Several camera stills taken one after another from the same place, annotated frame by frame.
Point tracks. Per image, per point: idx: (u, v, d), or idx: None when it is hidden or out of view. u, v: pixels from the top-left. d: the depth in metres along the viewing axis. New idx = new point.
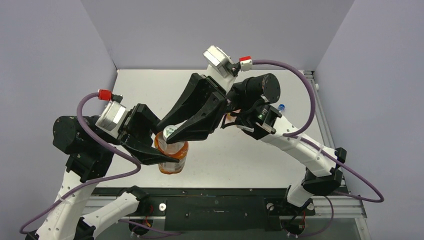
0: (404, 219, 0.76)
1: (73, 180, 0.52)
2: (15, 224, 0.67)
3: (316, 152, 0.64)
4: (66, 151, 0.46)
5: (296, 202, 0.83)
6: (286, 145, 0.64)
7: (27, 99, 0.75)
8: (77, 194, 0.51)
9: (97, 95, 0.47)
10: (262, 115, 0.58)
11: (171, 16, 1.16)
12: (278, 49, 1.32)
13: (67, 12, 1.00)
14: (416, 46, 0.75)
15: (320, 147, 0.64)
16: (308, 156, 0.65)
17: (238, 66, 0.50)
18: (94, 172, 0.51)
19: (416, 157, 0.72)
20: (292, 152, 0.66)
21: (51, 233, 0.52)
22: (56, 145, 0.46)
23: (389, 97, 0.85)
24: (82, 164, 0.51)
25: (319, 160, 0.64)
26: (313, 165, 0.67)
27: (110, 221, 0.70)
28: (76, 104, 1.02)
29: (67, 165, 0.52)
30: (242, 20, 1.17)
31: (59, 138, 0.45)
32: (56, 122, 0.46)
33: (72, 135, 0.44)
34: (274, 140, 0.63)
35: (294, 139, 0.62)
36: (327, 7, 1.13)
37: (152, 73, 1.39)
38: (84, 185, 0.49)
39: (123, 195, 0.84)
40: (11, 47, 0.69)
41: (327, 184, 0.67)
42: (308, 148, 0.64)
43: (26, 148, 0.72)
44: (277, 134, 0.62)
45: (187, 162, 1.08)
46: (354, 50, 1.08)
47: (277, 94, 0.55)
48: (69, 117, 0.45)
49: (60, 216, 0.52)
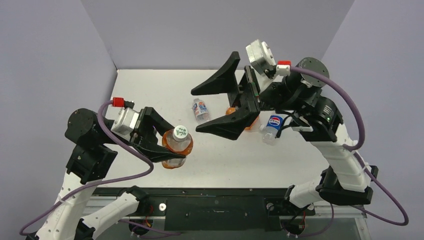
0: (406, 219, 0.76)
1: (73, 182, 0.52)
2: (15, 224, 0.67)
3: (360, 169, 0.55)
4: (78, 142, 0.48)
5: (297, 202, 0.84)
6: (335, 155, 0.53)
7: (27, 98, 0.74)
8: (77, 196, 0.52)
9: (112, 103, 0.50)
10: (328, 117, 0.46)
11: (171, 16, 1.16)
12: (278, 49, 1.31)
13: (67, 12, 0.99)
14: (417, 45, 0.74)
15: (366, 164, 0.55)
16: (351, 172, 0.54)
17: (274, 70, 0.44)
18: (93, 174, 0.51)
19: (416, 157, 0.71)
20: (336, 162, 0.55)
21: (51, 234, 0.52)
22: (69, 135, 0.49)
23: (389, 97, 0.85)
24: (83, 165, 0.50)
25: (359, 178, 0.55)
26: (347, 179, 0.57)
27: (109, 222, 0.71)
28: (76, 104, 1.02)
29: (67, 167, 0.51)
30: (243, 20, 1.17)
31: (74, 129, 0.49)
32: (74, 113, 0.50)
33: (88, 126, 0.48)
34: (324, 146, 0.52)
35: (349, 151, 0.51)
36: (328, 7, 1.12)
37: (152, 73, 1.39)
38: (85, 187, 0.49)
39: (123, 195, 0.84)
40: (12, 47, 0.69)
41: (351, 199, 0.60)
42: (356, 164, 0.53)
43: (26, 147, 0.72)
44: (335, 143, 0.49)
45: (187, 162, 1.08)
46: (355, 50, 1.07)
47: (323, 76, 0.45)
48: (89, 109, 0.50)
49: (59, 219, 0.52)
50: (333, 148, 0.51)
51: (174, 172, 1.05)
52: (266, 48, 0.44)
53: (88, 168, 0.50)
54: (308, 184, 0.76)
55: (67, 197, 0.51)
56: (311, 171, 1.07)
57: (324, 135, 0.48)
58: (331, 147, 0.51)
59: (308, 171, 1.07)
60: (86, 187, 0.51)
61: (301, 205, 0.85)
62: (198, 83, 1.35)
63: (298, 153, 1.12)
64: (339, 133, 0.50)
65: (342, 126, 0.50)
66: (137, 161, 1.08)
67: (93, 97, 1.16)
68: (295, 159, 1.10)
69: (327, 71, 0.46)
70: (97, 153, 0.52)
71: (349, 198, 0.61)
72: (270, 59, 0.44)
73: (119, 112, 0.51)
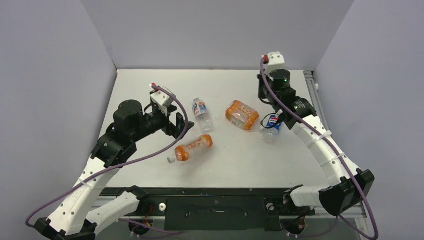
0: (404, 220, 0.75)
1: (96, 166, 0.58)
2: (19, 221, 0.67)
3: (334, 156, 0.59)
4: (123, 122, 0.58)
5: (296, 198, 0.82)
6: (308, 140, 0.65)
7: (27, 97, 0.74)
8: (98, 180, 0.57)
9: (153, 86, 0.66)
10: (297, 107, 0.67)
11: (172, 18, 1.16)
12: (278, 50, 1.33)
13: (68, 13, 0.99)
14: (413, 47, 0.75)
15: (341, 154, 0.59)
16: (325, 158, 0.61)
17: (267, 58, 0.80)
18: (117, 159, 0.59)
19: (413, 158, 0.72)
20: (313, 149, 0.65)
21: (65, 217, 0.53)
22: (116, 115, 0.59)
23: (388, 98, 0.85)
24: (109, 149, 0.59)
25: (333, 164, 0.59)
26: (328, 171, 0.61)
27: (110, 220, 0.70)
28: (76, 104, 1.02)
29: (92, 152, 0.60)
30: (242, 21, 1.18)
31: (123, 111, 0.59)
32: (125, 102, 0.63)
33: (137, 109, 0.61)
34: (299, 131, 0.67)
35: (317, 135, 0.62)
36: (327, 9, 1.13)
37: (152, 73, 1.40)
38: (110, 168, 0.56)
39: (123, 194, 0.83)
40: (12, 47, 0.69)
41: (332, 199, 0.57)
42: (328, 150, 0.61)
43: (27, 146, 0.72)
44: (301, 126, 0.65)
45: (188, 162, 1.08)
46: (353, 51, 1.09)
47: (284, 76, 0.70)
48: (136, 101, 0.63)
49: (77, 200, 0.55)
50: (302, 130, 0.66)
51: (175, 172, 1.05)
52: (275, 56, 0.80)
53: (115, 152, 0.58)
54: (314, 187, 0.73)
55: (89, 179, 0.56)
56: (311, 171, 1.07)
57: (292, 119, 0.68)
58: (302, 131, 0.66)
59: (309, 172, 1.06)
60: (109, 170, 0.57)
61: (297, 204, 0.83)
62: (198, 83, 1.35)
63: (298, 152, 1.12)
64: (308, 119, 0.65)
65: (314, 117, 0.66)
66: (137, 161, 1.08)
67: (93, 97, 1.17)
68: (296, 160, 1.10)
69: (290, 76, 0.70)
70: (124, 141, 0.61)
71: (334, 200, 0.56)
72: (271, 57, 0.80)
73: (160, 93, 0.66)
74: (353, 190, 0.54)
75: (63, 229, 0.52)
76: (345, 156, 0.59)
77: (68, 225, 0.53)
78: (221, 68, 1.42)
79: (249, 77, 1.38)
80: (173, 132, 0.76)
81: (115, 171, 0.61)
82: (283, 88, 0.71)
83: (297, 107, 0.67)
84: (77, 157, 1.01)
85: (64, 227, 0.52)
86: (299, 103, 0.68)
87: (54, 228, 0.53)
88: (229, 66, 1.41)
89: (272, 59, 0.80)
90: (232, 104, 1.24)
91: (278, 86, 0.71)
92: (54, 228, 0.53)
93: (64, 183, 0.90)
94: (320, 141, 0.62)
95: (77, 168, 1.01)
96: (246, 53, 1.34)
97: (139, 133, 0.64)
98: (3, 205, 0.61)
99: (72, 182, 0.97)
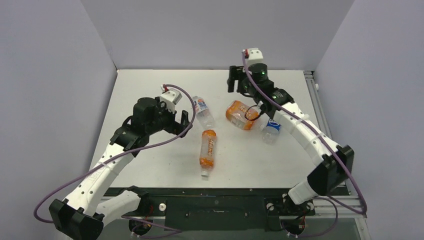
0: (405, 220, 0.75)
1: (115, 150, 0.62)
2: (20, 221, 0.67)
3: (314, 136, 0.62)
4: (142, 112, 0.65)
5: (294, 194, 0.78)
6: (289, 126, 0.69)
7: (27, 96, 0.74)
8: (117, 162, 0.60)
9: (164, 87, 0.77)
10: (275, 97, 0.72)
11: (171, 17, 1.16)
12: (277, 50, 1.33)
13: (68, 12, 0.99)
14: (413, 46, 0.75)
15: (320, 133, 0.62)
16: (305, 139, 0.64)
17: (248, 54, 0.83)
18: (135, 146, 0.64)
19: (414, 158, 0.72)
20: (295, 135, 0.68)
21: (84, 196, 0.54)
22: (137, 107, 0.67)
23: (388, 97, 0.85)
24: (127, 137, 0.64)
25: (314, 143, 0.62)
26: (311, 151, 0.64)
27: (114, 215, 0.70)
28: (76, 103, 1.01)
29: (111, 139, 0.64)
30: (242, 21, 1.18)
31: (142, 104, 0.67)
32: (142, 98, 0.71)
33: (154, 103, 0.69)
34: (279, 118, 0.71)
35: (296, 119, 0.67)
36: (327, 9, 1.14)
37: (152, 73, 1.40)
38: (130, 151, 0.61)
39: (124, 192, 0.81)
40: (12, 45, 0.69)
41: (318, 176, 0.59)
42: (307, 131, 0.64)
43: (27, 145, 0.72)
44: (281, 113, 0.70)
45: (187, 162, 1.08)
46: (352, 51, 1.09)
47: (261, 70, 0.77)
48: (153, 98, 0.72)
49: (96, 181, 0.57)
50: (282, 117, 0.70)
51: (174, 172, 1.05)
52: (254, 52, 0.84)
53: (133, 139, 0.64)
54: None
55: (109, 160, 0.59)
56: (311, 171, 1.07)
57: (272, 108, 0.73)
58: (282, 118, 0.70)
59: (308, 171, 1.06)
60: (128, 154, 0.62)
61: (296, 201, 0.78)
62: (198, 83, 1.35)
63: (298, 152, 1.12)
64: (288, 107, 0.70)
65: (292, 104, 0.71)
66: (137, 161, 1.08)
67: (93, 97, 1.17)
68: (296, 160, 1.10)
69: (266, 69, 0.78)
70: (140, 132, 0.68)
71: (319, 176, 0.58)
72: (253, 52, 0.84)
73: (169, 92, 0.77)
74: (334, 164, 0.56)
75: (82, 206, 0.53)
76: (325, 136, 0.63)
77: (87, 203, 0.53)
78: (221, 68, 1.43)
79: None
80: (176, 131, 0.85)
81: (131, 158, 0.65)
82: (261, 80, 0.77)
83: (275, 96, 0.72)
84: (78, 157, 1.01)
85: (83, 205, 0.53)
86: (277, 93, 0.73)
87: (71, 206, 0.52)
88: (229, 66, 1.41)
89: (252, 54, 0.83)
90: (232, 104, 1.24)
91: (256, 77, 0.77)
92: (72, 205, 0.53)
93: (64, 182, 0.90)
94: (300, 124, 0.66)
95: (78, 167, 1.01)
96: None
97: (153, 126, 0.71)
98: (4, 203, 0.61)
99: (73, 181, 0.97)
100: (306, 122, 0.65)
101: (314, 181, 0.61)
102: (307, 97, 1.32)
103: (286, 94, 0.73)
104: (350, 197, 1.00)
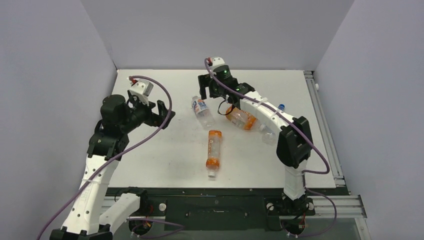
0: (405, 220, 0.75)
1: (97, 163, 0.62)
2: (20, 222, 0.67)
3: (272, 114, 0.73)
4: (112, 113, 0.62)
5: (288, 191, 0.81)
6: (252, 110, 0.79)
7: (27, 97, 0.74)
8: (103, 174, 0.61)
9: (130, 79, 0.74)
10: (238, 89, 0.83)
11: (171, 17, 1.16)
12: (278, 50, 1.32)
13: (68, 13, 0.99)
14: (413, 47, 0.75)
15: (277, 110, 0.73)
16: (266, 118, 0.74)
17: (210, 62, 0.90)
18: (115, 150, 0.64)
19: (414, 158, 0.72)
20: (260, 118, 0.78)
21: (81, 218, 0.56)
22: (104, 109, 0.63)
23: (387, 98, 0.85)
24: (104, 144, 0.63)
25: (273, 119, 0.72)
26: (273, 128, 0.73)
27: (120, 220, 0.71)
28: (76, 104, 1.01)
29: (88, 151, 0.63)
30: (242, 21, 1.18)
31: (109, 104, 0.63)
32: (108, 97, 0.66)
33: (122, 100, 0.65)
34: (245, 106, 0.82)
35: (256, 103, 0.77)
36: (327, 9, 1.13)
37: (152, 73, 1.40)
38: (111, 159, 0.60)
39: (123, 195, 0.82)
40: (11, 46, 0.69)
41: (281, 146, 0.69)
42: (266, 111, 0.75)
43: (27, 146, 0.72)
44: (243, 100, 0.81)
45: (187, 162, 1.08)
46: (352, 51, 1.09)
47: (223, 69, 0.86)
48: (119, 95, 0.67)
49: (88, 199, 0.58)
50: (244, 103, 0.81)
51: (174, 172, 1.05)
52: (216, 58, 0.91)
53: (111, 144, 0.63)
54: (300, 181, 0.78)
55: (94, 175, 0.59)
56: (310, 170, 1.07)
57: (238, 99, 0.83)
58: (245, 104, 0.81)
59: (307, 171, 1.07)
60: (111, 162, 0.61)
61: (293, 197, 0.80)
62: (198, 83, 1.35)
63: None
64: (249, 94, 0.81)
65: (253, 92, 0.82)
66: (136, 161, 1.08)
67: (93, 97, 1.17)
68: None
69: (228, 68, 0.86)
70: (116, 134, 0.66)
71: (282, 145, 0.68)
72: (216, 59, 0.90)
73: (137, 84, 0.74)
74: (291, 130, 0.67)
75: (83, 229, 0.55)
76: (281, 111, 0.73)
77: (87, 224, 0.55)
78: None
79: (249, 77, 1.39)
80: (157, 123, 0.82)
81: (116, 163, 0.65)
82: (225, 78, 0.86)
83: (239, 88, 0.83)
84: (78, 157, 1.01)
85: (84, 227, 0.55)
86: (240, 86, 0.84)
87: (72, 231, 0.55)
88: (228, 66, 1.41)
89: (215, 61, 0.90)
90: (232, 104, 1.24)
91: (220, 77, 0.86)
92: (73, 231, 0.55)
93: (64, 183, 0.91)
94: (260, 106, 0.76)
95: (78, 167, 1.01)
96: (246, 53, 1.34)
97: (128, 125, 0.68)
98: (3, 204, 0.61)
99: (73, 182, 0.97)
100: (264, 103, 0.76)
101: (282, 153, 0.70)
102: (307, 97, 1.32)
103: (247, 85, 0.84)
104: (350, 197, 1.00)
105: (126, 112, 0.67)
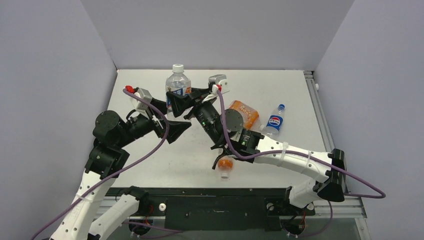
0: (405, 220, 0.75)
1: (91, 180, 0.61)
2: (19, 223, 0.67)
3: (306, 159, 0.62)
4: (104, 137, 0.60)
5: (297, 202, 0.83)
6: (275, 161, 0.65)
7: (27, 97, 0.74)
8: (96, 192, 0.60)
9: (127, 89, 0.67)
10: (244, 141, 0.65)
11: (171, 17, 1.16)
12: (278, 50, 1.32)
13: (68, 13, 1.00)
14: (413, 46, 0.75)
15: (308, 153, 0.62)
16: (300, 166, 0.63)
17: (214, 91, 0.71)
18: (112, 170, 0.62)
19: (415, 157, 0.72)
20: (289, 166, 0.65)
21: (69, 234, 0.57)
22: (96, 131, 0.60)
23: (387, 97, 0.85)
24: (103, 162, 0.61)
25: (311, 166, 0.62)
26: (310, 173, 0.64)
27: (113, 226, 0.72)
28: (76, 104, 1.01)
29: (85, 167, 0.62)
30: (242, 20, 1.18)
31: (101, 127, 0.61)
32: (100, 115, 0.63)
33: (115, 122, 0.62)
34: (263, 159, 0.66)
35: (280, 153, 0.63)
36: (328, 8, 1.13)
37: (151, 73, 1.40)
38: (105, 179, 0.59)
39: (122, 198, 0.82)
40: (12, 47, 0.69)
41: (327, 191, 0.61)
42: (296, 158, 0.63)
43: (28, 147, 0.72)
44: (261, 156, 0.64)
45: (186, 162, 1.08)
46: (352, 51, 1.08)
47: (239, 122, 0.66)
48: (113, 111, 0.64)
49: (78, 216, 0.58)
50: (264, 158, 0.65)
51: (172, 172, 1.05)
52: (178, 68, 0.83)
53: (108, 163, 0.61)
54: (306, 185, 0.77)
55: (87, 192, 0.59)
56: None
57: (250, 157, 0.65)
58: (264, 158, 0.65)
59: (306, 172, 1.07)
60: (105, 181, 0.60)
61: (302, 205, 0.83)
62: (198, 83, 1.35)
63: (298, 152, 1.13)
64: (262, 146, 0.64)
65: (263, 139, 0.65)
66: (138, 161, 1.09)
67: (93, 97, 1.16)
68: None
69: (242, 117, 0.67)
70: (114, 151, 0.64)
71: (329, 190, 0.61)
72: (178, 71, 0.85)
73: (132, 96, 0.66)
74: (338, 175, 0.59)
75: None
76: (310, 151, 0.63)
77: None
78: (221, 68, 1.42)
79: (249, 77, 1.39)
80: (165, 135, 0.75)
81: (112, 181, 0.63)
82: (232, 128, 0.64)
83: (243, 141, 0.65)
84: (78, 158, 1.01)
85: None
86: (244, 136, 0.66)
87: None
88: (228, 66, 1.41)
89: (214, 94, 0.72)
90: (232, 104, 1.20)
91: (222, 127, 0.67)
92: None
93: (64, 184, 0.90)
94: (286, 155, 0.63)
95: (78, 168, 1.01)
96: (246, 53, 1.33)
97: None
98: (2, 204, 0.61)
99: (73, 183, 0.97)
100: (288, 150, 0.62)
101: (330, 198, 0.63)
102: (307, 97, 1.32)
103: (254, 136, 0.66)
104: (350, 197, 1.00)
105: (121, 132, 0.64)
